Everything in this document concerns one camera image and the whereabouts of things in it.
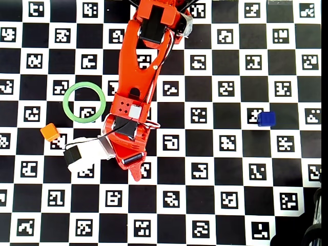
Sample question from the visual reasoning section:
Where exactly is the thin black camera cable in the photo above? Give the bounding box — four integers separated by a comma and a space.
98, 120, 132, 141

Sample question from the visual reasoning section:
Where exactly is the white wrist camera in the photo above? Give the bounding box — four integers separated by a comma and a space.
63, 136, 116, 175

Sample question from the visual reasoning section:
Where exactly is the black camera stand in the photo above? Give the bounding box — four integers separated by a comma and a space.
302, 179, 323, 246

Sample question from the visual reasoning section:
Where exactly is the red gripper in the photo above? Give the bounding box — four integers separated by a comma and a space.
102, 114, 151, 183

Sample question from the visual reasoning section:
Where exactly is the orange cube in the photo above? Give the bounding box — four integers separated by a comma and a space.
40, 122, 61, 142

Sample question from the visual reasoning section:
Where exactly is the blue cube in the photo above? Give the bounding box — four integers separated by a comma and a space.
257, 111, 276, 128

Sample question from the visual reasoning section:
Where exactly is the black white marker mat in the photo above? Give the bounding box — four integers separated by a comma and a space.
0, 0, 322, 246

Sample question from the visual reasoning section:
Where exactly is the green ring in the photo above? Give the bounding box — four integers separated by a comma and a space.
62, 81, 106, 123

